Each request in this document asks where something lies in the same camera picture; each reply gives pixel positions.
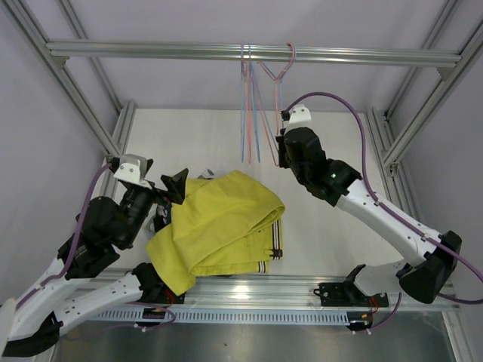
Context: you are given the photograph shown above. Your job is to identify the olive yellow trousers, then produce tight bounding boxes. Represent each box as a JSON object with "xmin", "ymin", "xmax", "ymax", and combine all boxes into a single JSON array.
[{"xmin": 146, "ymin": 170, "xmax": 285, "ymax": 296}]

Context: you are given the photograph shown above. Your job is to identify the grey slotted cable duct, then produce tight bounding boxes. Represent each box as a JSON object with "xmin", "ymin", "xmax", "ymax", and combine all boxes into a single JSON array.
[{"xmin": 91, "ymin": 305, "xmax": 371, "ymax": 327}]

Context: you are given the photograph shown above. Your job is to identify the aluminium hanging rail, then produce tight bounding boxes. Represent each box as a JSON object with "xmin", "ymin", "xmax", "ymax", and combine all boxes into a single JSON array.
[{"xmin": 46, "ymin": 39, "xmax": 462, "ymax": 69}]

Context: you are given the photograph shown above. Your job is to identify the aluminium frame left struts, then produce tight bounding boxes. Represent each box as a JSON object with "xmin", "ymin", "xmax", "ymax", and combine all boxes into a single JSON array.
[{"xmin": 1, "ymin": 1, "xmax": 137, "ymax": 157}]

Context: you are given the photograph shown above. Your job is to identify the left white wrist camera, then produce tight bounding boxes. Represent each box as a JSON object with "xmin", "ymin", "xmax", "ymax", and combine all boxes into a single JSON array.
[{"xmin": 106, "ymin": 154, "xmax": 154, "ymax": 188}]

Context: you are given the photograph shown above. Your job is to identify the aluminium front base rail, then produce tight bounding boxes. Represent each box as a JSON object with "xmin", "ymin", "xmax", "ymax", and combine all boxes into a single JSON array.
[{"xmin": 86, "ymin": 272, "xmax": 461, "ymax": 316}]

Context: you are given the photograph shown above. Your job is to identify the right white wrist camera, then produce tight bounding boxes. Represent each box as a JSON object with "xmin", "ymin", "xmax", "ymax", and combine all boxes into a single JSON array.
[{"xmin": 281, "ymin": 104, "xmax": 312, "ymax": 127}]

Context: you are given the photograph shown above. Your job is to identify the aluminium frame struts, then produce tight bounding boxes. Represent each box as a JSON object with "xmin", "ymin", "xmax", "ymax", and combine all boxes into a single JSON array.
[
  {"xmin": 365, "ymin": 1, "xmax": 482, "ymax": 216},
  {"xmin": 1, "ymin": 1, "xmax": 137, "ymax": 157}
]

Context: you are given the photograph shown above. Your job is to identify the aluminium frame right struts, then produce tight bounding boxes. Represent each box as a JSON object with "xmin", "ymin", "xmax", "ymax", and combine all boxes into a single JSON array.
[{"xmin": 365, "ymin": 1, "xmax": 482, "ymax": 216}]

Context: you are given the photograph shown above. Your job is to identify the pink hanger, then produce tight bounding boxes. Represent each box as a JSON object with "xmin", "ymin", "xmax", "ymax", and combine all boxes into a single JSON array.
[
  {"xmin": 242, "ymin": 57, "xmax": 253, "ymax": 164},
  {"xmin": 257, "ymin": 42, "xmax": 297, "ymax": 166}
]

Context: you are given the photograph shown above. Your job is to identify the light blue hanger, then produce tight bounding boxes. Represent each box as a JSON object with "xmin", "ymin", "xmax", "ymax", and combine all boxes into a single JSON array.
[
  {"xmin": 248, "ymin": 43, "xmax": 297, "ymax": 168},
  {"xmin": 248, "ymin": 44, "xmax": 261, "ymax": 163},
  {"xmin": 240, "ymin": 42, "xmax": 247, "ymax": 163}
]

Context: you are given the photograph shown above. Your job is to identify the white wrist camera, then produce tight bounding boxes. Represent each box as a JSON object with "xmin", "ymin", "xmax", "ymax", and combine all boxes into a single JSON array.
[
  {"xmin": 106, "ymin": 154, "xmax": 154, "ymax": 188},
  {"xmin": 281, "ymin": 104, "xmax": 312, "ymax": 127}
]

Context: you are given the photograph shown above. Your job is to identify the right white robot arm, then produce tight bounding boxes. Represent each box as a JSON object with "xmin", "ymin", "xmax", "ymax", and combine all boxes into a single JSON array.
[{"xmin": 276, "ymin": 127, "xmax": 462, "ymax": 305}]

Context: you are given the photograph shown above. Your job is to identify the white plastic basket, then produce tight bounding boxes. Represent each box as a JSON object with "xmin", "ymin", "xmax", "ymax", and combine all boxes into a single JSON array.
[{"xmin": 198, "ymin": 168, "xmax": 219, "ymax": 179}]

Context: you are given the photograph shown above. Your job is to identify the grey white printed trousers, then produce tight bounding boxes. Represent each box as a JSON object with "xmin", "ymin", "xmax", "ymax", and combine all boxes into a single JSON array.
[{"xmin": 149, "ymin": 204, "xmax": 172, "ymax": 234}]

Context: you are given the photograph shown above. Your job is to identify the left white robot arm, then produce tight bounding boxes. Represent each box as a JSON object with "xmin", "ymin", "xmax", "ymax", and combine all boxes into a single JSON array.
[{"xmin": 1, "ymin": 155, "xmax": 189, "ymax": 357}]

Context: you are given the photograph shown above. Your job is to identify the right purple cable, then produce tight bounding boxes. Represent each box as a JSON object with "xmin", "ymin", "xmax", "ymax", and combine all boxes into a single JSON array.
[{"xmin": 286, "ymin": 91, "xmax": 483, "ymax": 333}]

